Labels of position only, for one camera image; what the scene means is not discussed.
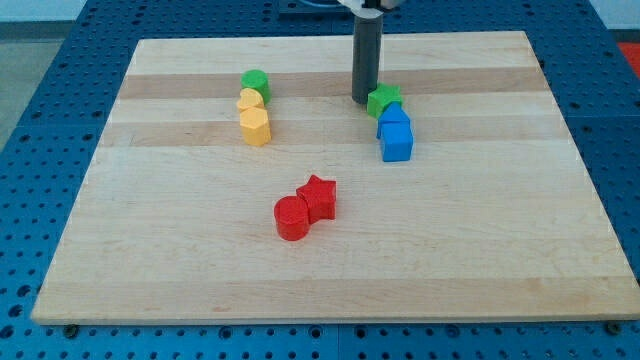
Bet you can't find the blue pentagon block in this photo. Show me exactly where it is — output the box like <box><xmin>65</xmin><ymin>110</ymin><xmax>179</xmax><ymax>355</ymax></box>
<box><xmin>376</xmin><ymin>102</ymin><xmax>411</xmax><ymax>139</ymax></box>

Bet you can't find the yellow heart block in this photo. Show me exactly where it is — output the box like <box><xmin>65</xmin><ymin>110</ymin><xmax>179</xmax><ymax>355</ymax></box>
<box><xmin>236</xmin><ymin>88</ymin><xmax>265</xmax><ymax>113</ymax></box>

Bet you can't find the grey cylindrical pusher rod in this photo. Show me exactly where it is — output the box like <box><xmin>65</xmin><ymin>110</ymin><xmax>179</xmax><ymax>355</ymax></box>
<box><xmin>352</xmin><ymin>8</ymin><xmax>383</xmax><ymax>104</ymax></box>

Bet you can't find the light wooden board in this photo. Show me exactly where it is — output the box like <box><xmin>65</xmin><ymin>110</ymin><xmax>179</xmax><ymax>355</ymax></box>
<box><xmin>31</xmin><ymin>31</ymin><xmax>639</xmax><ymax>325</ymax></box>

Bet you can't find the blue cube block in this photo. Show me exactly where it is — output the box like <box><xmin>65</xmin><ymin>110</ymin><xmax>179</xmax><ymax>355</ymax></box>
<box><xmin>380</xmin><ymin>123</ymin><xmax>414</xmax><ymax>162</ymax></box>

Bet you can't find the green cylinder block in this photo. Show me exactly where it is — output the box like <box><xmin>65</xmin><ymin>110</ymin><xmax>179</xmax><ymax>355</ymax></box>
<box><xmin>240</xmin><ymin>69</ymin><xmax>271</xmax><ymax>105</ymax></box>

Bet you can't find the green star block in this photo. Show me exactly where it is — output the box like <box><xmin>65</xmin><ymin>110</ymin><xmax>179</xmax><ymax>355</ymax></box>
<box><xmin>366</xmin><ymin>83</ymin><xmax>403</xmax><ymax>119</ymax></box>

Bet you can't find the red star block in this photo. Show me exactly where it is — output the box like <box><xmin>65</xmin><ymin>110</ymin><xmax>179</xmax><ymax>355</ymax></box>
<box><xmin>296</xmin><ymin>175</ymin><xmax>337</xmax><ymax>224</ymax></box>

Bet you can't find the red cylinder block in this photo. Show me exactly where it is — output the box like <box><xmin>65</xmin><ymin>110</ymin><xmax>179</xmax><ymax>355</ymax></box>
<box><xmin>274</xmin><ymin>195</ymin><xmax>310</xmax><ymax>241</ymax></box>

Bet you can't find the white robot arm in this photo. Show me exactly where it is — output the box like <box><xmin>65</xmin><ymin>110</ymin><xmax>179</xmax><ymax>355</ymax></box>
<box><xmin>337</xmin><ymin>0</ymin><xmax>406</xmax><ymax>19</ymax></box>

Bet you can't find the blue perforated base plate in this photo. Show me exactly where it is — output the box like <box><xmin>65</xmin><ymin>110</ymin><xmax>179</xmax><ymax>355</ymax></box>
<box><xmin>1</xmin><ymin>0</ymin><xmax>639</xmax><ymax>359</ymax></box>

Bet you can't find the yellow hexagon block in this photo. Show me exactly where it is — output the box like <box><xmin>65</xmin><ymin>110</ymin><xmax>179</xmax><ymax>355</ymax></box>
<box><xmin>240</xmin><ymin>107</ymin><xmax>271</xmax><ymax>146</ymax></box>

